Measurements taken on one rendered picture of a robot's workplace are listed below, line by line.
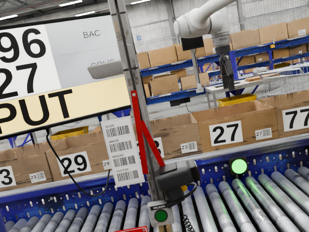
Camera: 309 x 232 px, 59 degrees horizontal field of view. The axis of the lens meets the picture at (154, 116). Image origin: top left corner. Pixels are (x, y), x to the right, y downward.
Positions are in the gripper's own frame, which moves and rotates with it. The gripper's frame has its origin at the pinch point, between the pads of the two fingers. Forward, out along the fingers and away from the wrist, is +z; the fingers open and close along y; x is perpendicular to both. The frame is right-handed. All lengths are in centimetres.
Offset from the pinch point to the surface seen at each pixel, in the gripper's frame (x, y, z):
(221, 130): -9.0, 8.2, 20.7
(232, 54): 115, -405, -12
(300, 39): 264, -439, -13
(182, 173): -33, 74, 12
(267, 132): 13.4, 8.2, 26.2
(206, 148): -17.8, 8.0, 28.8
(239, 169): -4.8, 15.8, 39.6
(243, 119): 2.7, 8.2, 17.3
